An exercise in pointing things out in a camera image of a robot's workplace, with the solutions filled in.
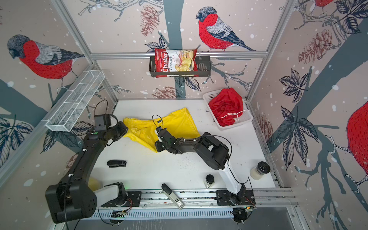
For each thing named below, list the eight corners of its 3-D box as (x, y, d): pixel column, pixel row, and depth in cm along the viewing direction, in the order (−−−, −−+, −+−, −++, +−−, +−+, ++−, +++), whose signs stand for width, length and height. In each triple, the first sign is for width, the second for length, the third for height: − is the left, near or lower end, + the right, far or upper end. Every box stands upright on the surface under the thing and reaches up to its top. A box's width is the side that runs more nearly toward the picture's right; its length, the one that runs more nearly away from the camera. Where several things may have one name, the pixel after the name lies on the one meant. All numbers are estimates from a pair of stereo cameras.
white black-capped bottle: (251, 179, 82) (259, 173, 72) (248, 169, 85) (255, 161, 76) (262, 179, 82) (272, 173, 72) (259, 169, 85) (268, 161, 76)
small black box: (108, 167, 86) (106, 165, 83) (110, 162, 88) (107, 160, 85) (125, 167, 86) (123, 165, 83) (126, 162, 88) (124, 160, 85)
